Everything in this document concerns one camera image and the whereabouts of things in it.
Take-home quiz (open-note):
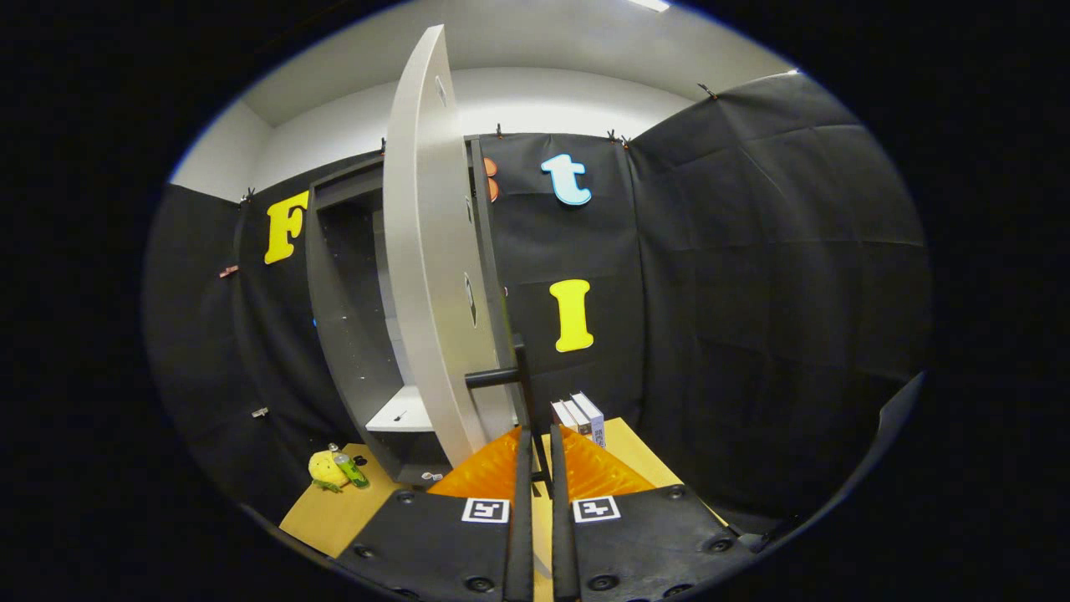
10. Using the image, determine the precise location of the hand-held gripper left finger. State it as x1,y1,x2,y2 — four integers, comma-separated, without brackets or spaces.
339,425,536,602

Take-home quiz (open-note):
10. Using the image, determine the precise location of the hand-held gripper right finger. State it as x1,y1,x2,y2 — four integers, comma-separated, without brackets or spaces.
548,425,757,602

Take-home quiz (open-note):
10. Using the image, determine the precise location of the black door handle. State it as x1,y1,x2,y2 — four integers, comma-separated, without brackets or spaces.
464,334,553,494

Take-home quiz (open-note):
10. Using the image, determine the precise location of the dark grey shoe cabinet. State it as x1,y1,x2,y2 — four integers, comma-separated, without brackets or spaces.
305,136,523,487

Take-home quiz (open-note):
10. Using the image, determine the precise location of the beige shoe cabinet door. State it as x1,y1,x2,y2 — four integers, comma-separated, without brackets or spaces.
383,23,519,467

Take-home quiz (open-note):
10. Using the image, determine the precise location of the green plastic bottle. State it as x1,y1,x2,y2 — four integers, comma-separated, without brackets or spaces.
328,443,370,490

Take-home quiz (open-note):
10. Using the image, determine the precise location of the yellow plush toy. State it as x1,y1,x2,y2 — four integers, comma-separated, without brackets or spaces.
308,450,352,492

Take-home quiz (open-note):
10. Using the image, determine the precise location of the black backdrop cloth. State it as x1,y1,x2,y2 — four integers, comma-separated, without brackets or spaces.
142,71,933,536

